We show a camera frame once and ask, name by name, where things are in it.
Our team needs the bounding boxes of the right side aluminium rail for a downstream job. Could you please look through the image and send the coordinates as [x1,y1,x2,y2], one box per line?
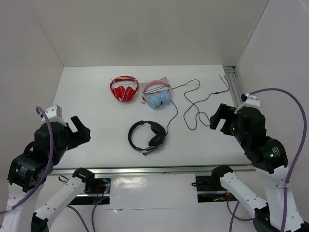
[223,66,242,107]

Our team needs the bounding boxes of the black headset with microphone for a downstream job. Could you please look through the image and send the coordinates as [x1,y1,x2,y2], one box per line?
[127,121,168,156]

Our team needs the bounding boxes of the pink blue cat headphones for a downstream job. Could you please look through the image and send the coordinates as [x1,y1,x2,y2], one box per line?
[141,77,171,109]

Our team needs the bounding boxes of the aluminium rail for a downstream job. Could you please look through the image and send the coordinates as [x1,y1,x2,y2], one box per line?
[49,164,254,176]
[223,66,242,107]

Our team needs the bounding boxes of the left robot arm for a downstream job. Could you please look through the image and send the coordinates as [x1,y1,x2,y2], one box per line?
[0,116,95,232]

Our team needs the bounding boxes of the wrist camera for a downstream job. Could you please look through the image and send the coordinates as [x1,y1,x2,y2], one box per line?
[234,93,260,114]
[45,104,66,125]

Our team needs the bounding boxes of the front aluminium rail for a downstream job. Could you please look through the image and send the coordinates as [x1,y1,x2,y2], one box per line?
[49,164,254,176]

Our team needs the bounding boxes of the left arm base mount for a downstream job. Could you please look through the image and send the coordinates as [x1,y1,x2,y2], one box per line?
[58,175,111,205]

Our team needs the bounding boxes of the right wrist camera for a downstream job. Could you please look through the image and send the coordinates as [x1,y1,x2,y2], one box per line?
[234,93,260,114]

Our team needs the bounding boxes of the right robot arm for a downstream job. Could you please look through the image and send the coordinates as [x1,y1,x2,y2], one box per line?
[210,103,309,232]

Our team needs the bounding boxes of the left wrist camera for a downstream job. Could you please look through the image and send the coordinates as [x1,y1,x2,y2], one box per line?
[45,104,66,125]

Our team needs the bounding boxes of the red headphones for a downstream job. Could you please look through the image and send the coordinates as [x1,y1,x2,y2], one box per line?
[110,75,139,102]

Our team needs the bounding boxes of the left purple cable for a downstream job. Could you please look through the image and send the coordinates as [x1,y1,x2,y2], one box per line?
[0,106,54,215]

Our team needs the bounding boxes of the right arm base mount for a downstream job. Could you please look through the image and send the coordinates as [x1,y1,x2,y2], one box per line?
[191,176,232,203]

